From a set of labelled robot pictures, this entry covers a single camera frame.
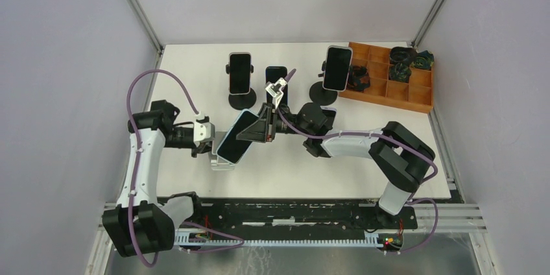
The dark rolled band middle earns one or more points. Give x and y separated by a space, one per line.
400 72

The dark rolled band right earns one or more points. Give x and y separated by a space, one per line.
424 60

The black right phone stand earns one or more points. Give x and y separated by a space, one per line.
324 92

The black smartphone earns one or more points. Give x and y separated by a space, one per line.
274 73

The dark rolled band top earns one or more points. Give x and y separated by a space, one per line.
402 55

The orange wooden divided tray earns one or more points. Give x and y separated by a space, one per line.
415 95

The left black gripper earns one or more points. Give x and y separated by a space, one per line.
202 148

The black phone stand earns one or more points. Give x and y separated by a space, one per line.
324 92
241 102

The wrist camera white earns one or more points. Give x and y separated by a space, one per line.
276 92
203 129

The black left phone stand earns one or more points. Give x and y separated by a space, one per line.
241 102

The light blue smartphone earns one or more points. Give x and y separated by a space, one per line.
230 148

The silver folding phone stand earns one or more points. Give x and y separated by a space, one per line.
216 162

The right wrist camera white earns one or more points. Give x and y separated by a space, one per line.
276 92

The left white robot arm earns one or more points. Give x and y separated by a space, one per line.
140 224

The smartphone lying near right arm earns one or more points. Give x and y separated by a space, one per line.
330 114

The aluminium frame rail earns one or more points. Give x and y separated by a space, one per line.
447 218

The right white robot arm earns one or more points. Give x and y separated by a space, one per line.
405 160

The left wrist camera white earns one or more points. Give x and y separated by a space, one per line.
203 129

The white slotted cable duct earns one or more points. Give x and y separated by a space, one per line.
194 238

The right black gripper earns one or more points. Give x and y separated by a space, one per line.
261 130

